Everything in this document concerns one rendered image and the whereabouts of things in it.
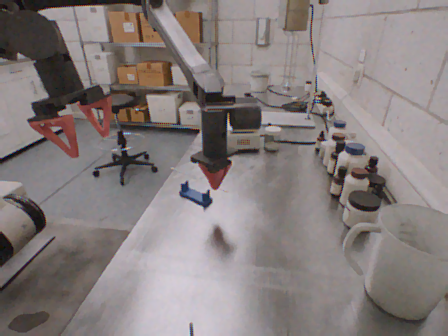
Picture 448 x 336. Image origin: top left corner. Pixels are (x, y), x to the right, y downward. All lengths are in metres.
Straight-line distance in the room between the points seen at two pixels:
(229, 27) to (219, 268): 3.05
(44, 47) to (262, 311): 0.50
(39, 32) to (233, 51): 3.03
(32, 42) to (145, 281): 0.41
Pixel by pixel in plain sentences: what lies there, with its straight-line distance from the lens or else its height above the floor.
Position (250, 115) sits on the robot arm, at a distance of 0.58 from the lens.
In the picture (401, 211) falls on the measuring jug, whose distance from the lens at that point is 0.56.
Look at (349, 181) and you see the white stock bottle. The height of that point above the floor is 0.82.
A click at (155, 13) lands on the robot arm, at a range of 0.84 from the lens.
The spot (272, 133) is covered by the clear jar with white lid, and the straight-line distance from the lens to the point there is 1.00.
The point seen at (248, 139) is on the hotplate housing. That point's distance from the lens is 1.00.
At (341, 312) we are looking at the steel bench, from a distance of 0.54.
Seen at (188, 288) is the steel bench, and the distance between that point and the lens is 0.53.
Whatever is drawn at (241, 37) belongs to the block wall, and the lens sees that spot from 3.38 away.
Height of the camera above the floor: 1.17
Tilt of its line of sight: 29 degrees down
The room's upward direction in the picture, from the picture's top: straight up
